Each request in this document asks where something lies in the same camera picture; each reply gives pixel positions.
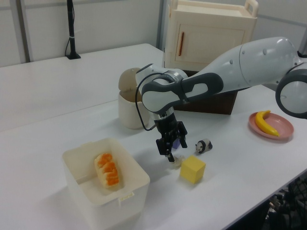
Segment pink plate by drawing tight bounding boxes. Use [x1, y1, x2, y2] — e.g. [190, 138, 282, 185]
[248, 111, 295, 144]

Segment yellow toy banana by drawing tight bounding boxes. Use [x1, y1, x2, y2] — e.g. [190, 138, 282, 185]
[254, 110, 281, 137]

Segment cream plastic storage cabinet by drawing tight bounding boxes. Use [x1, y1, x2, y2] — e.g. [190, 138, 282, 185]
[164, 0, 259, 71]

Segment cream trash bin with lid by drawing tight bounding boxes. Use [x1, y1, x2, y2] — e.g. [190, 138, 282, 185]
[117, 67, 154, 130]

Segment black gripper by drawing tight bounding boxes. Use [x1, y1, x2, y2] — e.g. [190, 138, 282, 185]
[154, 115, 189, 164]

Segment dark brown wooden drawer box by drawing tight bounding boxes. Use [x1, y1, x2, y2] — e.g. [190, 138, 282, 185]
[174, 69, 238, 115]

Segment small panda figurine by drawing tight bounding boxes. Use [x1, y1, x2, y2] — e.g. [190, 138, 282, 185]
[194, 138, 213, 155]

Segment yellow foam cube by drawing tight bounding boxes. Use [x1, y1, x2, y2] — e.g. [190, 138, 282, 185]
[179, 155, 207, 184]

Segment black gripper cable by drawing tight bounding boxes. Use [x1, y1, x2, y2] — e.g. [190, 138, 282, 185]
[135, 72, 168, 132]

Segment toy bread with orange topping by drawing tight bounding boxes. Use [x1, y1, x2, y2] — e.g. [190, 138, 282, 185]
[94, 152, 123, 190]

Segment white plastic storage container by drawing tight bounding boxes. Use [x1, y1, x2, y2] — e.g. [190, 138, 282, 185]
[62, 137, 151, 230]

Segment black chair and cables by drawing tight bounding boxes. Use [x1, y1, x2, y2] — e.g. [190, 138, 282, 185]
[266, 177, 307, 230]

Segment orange cabinet door handle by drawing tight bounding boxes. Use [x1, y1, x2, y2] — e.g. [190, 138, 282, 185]
[176, 32, 185, 57]

